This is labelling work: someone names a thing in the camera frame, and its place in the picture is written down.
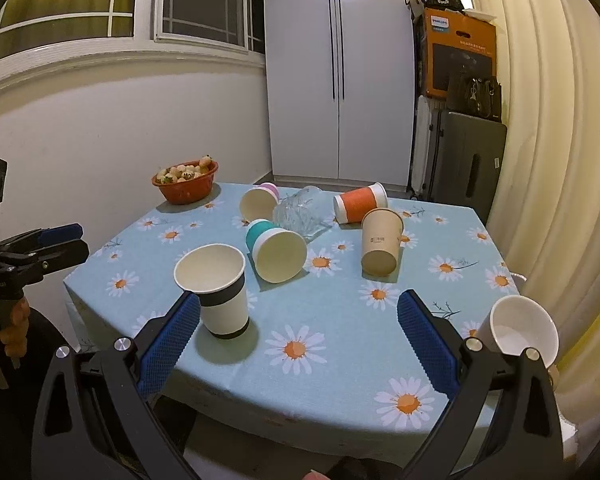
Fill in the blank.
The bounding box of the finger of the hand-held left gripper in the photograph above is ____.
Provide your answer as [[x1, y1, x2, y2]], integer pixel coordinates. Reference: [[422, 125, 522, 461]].
[[0, 223, 84, 253], [0, 238, 90, 282]]

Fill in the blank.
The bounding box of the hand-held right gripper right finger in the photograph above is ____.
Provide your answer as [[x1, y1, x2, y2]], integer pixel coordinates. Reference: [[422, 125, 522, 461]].
[[396, 288, 566, 480]]

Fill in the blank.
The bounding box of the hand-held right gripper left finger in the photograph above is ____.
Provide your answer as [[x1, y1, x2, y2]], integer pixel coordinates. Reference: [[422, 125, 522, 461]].
[[31, 291, 202, 480]]

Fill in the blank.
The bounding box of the black banded white paper cup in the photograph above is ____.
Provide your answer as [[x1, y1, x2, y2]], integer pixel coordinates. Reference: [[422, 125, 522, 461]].
[[173, 243, 251, 340]]

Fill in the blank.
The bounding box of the white ceramic cup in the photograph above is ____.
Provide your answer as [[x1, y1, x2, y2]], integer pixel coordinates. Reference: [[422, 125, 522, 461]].
[[475, 294, 560, 370]]

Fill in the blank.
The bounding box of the tan paper cup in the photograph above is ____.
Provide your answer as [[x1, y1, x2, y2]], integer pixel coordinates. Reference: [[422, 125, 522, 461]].
[[360, 207, 405, 277]]

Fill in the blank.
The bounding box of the teal paper cup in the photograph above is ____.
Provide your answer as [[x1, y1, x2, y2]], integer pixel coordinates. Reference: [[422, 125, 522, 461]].
[[245, 218, 309, 284]]

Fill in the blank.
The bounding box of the orange paper cup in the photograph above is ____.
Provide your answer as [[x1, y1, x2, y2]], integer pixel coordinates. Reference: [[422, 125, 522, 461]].
[[333, 182, 389, 225]]

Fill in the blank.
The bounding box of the pink striped paper cup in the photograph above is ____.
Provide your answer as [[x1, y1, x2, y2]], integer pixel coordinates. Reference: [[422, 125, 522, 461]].
[[239, 182, 281, 223]]

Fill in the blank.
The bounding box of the clear glass cup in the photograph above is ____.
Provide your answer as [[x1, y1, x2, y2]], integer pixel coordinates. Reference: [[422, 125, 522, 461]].
[[272, 185, 334, 242]]

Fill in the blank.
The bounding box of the person's left hand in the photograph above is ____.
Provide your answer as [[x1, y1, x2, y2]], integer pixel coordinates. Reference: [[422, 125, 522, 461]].
[[0, 296, 32, 370]]

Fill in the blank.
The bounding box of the blue daisy print tablecloth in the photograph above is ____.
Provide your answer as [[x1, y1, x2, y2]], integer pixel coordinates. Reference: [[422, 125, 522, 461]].
[[62, 181, 524, 467]]

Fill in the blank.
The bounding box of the red plastic bowl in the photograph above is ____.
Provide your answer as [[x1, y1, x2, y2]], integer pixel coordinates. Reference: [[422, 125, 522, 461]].
[[152, 160, 219, 206]]

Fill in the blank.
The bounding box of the grey suitcase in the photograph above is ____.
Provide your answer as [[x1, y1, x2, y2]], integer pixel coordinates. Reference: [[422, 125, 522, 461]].
[[422, 108, 509, 211]]

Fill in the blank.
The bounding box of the white framed window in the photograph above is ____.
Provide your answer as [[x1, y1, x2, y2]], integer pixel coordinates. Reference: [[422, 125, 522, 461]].
[[0, 0, 145, 68]]

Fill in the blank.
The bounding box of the cream curtain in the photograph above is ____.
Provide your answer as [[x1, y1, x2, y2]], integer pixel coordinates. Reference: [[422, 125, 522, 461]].
[[454, 0, 600, 461]]

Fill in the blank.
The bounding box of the black handbag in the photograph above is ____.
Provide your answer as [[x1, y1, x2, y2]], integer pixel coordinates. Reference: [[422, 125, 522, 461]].
[[447, 76, 503, 122]]

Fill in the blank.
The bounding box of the white wardrobe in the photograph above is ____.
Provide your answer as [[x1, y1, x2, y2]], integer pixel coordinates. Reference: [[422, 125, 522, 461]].
[[263, 0, 417, 189]]

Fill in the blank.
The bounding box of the orange cardboard box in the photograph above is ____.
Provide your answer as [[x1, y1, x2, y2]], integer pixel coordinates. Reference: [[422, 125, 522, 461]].
[[412, 7, 499, 102]]

